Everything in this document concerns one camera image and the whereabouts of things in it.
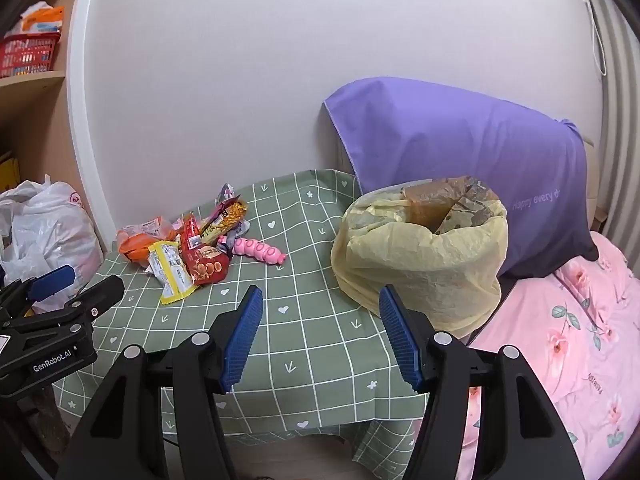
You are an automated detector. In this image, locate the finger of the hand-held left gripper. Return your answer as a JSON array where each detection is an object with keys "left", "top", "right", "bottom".
[
  {"left": 0, "top": 265, "right": 77, "bottom": 320},
  {"left": 61, "top": 275, "right": 126, "bottom": 321}
]

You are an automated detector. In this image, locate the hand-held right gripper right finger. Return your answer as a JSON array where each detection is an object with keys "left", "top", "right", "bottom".
[{"left": 378, "top": 284, "right": 586, "bottom": 480}]

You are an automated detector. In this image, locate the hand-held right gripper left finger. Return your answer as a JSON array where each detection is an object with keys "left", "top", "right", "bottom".
[{"left": 54, "top": 285, "right": 264, "bottom": 480}]

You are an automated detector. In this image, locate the bin with yellow bag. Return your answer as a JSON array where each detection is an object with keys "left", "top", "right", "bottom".
[{"left": 331, "top": 176, "right": 508, "bottom": 339}]

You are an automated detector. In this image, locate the orange snack wrapper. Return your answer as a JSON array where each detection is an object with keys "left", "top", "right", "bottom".
[{"left": 116, "top": 216, "right": 177, "bottom": 265}]

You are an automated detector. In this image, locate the yellow snack wrapper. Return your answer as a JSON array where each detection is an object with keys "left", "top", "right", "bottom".
[{"left": 146, "top": 240, "right": 199, "bottom": 306}]

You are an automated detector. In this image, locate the red cookie wrapper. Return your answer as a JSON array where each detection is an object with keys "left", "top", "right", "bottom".
[{"left": 179, "top": 212, "right": 232, "bottom": 287}]

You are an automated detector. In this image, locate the purple snack wrapper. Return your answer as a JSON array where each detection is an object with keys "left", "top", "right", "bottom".
[{"left": 218, "top": 219, "right": 252, "bottom": 253}]

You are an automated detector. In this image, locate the gold snack wrapper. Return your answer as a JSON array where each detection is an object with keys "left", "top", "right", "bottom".
[{"left": 199, "top": 198, "right": 249, "bottom": 247}]

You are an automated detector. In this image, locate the white plastic bag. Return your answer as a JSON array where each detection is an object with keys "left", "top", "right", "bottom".
[{"left": 0, "top": 174, "right": 104, "bottom": 317}]

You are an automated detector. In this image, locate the green checked tablecloth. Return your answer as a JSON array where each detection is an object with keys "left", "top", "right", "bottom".
[{"left": 52, "top": 167, "right": 478, "bottom": 478}]

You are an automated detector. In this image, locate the pink caterpillar toy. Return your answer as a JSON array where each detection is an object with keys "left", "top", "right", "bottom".
[{"left": 231, "top": 236, "right": 289, "bottom": 267}]

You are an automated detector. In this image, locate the crumpled brown paper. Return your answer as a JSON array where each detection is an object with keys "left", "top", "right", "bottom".
[{"left": 400, "top": 176, "right": 501, "bottom": 237}]

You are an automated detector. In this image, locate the wooden shelf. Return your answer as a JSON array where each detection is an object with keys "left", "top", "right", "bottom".
[{"left": 0, "top": 0, "right": 87, "bottom": 196}]

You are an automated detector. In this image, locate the purple cloth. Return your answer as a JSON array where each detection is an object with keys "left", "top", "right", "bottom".
[{"left": 324, "top": 76, "right": 599, "bottom": 279}]

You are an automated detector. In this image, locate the red plastic basket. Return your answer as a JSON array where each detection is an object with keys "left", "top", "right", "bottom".
[{"left": 0, "top": 30, "right": 62, "bottom": 79}]

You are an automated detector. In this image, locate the orange and white packet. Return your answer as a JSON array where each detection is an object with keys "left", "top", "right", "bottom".
[{"left": 19, "top": 2, "right": 66, "bottom": 37}]

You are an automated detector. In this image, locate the white cable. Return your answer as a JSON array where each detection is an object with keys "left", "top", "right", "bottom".
[{"left": 579, "top": 0, "right": 609, "bottom": 79}]

